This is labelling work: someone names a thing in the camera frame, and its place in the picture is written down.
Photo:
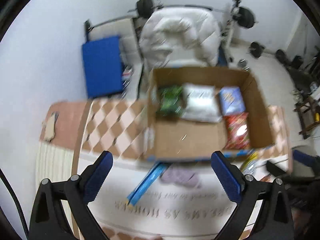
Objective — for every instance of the green Deeyeo wipes pack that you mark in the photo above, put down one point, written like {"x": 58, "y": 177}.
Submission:
{"x": 170, "y": 101}

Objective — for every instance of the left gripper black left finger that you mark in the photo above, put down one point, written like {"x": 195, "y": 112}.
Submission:
{"x": 48, "y": 219}

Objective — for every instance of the lilac soft cloth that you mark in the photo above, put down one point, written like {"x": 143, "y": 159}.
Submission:
{"x": 181, "y": 176}

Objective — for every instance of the light blue tissue pack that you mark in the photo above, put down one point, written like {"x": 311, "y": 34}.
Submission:
{"x": 231, "y": 101}

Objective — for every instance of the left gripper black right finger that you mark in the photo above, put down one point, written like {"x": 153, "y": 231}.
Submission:
{"x": 274, "y": 220}

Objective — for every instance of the blue flat plastic pack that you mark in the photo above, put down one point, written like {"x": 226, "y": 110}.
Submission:
{"x": 156, "y": 171}

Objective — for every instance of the blue folded mat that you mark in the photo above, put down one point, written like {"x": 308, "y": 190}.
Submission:
{"x": 103, "y": 67}

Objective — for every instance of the white pillow pack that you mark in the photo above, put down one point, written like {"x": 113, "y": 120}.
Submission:
{"x": 200, "y": 104}

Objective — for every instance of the checkered tablecloth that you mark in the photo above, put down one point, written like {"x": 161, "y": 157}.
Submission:
{"x": 85, "y": 129}

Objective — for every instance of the brown cardboard box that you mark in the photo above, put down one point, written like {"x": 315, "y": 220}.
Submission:
{"x": 178, "y": 140}

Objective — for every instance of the red snack pack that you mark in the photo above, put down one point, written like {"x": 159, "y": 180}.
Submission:
{"x": 237, "y": 131}

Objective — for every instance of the barbell on rack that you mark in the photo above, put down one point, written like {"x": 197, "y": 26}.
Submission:
{"x": 242, "y": 16}

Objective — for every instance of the dark wooden chair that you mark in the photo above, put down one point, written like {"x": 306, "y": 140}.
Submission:
{"x": 308, "y": 114}

